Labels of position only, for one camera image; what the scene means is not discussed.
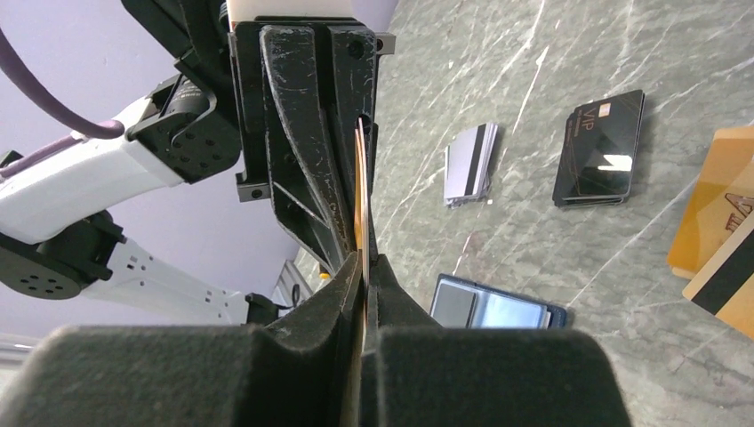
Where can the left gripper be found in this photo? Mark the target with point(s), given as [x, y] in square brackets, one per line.
[285, 87]

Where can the orange card stack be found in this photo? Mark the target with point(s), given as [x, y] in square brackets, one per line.
[713, 247]

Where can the black card stack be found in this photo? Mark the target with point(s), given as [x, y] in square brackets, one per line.
[599, 150]

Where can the orange credit card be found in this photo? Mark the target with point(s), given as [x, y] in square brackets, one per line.
[361, 214]

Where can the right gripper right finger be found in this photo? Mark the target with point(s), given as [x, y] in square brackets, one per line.
[418, 373]

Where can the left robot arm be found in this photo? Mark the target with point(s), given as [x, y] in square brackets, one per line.
[58, 240]

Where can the blue leather card holder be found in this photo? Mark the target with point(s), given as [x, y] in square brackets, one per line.
[496, 308]

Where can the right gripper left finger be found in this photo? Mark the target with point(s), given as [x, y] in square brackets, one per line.
[302, 370]

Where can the silver card stack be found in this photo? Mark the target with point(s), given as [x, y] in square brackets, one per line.
[467, 164]

